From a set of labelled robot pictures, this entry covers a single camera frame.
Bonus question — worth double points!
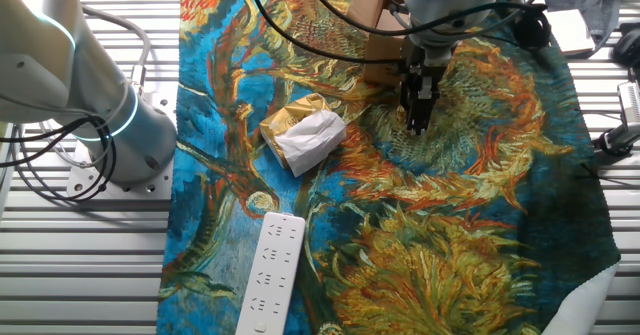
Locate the gold tissue pack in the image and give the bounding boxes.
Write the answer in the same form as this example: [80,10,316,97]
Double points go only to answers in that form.
[258,92,348,178]

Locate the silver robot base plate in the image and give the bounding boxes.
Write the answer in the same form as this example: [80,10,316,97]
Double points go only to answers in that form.
[67,82,176,199]

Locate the white power strip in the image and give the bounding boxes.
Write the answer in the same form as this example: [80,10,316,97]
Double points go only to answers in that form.
[234,211,307,335]

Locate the silver depth camera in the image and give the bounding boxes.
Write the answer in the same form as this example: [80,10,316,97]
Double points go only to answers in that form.
[617,80,640,131]

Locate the sunflower painting tablecloth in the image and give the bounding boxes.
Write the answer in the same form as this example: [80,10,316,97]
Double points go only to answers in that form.
[156,0,621,335]

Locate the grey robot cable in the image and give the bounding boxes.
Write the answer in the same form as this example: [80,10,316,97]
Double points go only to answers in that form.
[79,3,152,99]

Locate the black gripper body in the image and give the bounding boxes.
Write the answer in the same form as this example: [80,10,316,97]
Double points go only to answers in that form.
[398,54,449,101]

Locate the thin black cable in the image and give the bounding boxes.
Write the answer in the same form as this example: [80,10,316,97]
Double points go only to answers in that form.
[297,0,551,39]

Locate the small white box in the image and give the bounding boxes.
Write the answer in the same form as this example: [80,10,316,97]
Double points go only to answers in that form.
[539,8,596,56]

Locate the dark grey pad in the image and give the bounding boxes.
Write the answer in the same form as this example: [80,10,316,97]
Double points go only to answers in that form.
[542,0,624,59]

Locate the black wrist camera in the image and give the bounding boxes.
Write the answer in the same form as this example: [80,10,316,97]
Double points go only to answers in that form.
[513,3,552,52]

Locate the black looped cable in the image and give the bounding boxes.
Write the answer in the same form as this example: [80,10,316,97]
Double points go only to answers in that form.
[0,116,117,202]

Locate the brown cardboard box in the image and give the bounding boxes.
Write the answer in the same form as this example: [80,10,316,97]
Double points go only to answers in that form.
[346,0,419,87]

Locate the black computer mouse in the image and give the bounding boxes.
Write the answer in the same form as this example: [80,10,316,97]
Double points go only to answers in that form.
[612,27,640,69]

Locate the grey camera support arm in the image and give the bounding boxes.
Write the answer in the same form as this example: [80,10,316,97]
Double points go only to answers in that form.
[592,122,640,159]

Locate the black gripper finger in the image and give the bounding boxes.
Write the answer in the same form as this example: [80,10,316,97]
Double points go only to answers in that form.
[420,92,442,132]
[403,94,424,135]

